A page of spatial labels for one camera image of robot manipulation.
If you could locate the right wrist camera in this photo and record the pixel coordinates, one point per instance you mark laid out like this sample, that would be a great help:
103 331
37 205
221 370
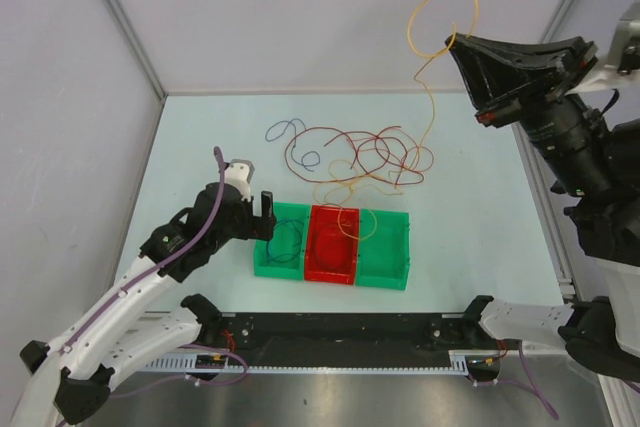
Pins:
620 67

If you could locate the right green plastic bin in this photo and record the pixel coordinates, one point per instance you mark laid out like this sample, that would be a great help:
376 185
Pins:
384 250

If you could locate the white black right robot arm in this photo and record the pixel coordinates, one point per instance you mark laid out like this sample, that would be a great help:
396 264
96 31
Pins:
602 334

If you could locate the left green plastic bin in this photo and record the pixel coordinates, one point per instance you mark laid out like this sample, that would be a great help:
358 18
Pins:
284 255

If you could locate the green plastic bin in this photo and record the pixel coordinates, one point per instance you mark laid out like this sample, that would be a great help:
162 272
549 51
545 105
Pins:
384 250
284 255

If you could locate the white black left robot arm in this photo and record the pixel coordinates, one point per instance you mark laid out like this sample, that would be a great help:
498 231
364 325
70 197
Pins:
74 374

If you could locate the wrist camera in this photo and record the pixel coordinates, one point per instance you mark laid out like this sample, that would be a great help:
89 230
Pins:
238 174
620 67

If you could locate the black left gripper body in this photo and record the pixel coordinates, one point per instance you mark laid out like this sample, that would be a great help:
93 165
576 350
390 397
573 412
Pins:
244 225

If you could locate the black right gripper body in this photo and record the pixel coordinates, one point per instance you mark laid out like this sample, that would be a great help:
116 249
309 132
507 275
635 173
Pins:
560 130

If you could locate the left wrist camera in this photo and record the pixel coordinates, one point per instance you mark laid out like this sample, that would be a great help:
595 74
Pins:
238 174

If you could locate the red plastic bin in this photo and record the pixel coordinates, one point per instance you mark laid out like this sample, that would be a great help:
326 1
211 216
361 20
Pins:
332 245

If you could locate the slotted cable duct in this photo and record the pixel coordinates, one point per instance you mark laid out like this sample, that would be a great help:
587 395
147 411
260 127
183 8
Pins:
200 363

